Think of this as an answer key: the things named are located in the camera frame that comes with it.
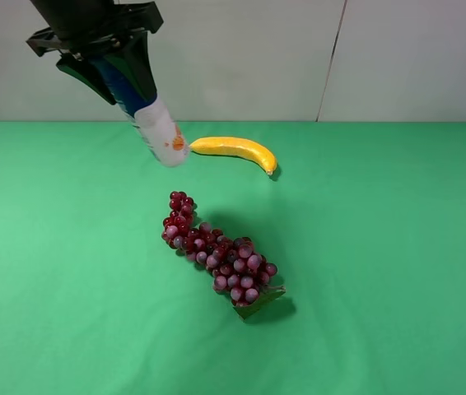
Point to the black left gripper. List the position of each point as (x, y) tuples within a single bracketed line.
[(77, 24)]

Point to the blue and white yogurt bottle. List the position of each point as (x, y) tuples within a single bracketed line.
[(150, 117)]

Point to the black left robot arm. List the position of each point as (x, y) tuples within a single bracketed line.
[(103, 45)]

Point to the yellow banana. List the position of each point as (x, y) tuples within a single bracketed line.
[(238, 147)]

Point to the red grape bunch with leaf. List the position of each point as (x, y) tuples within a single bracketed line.
[(239, 272)]

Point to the green tablecloth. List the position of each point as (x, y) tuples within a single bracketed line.
[(343, 274)]

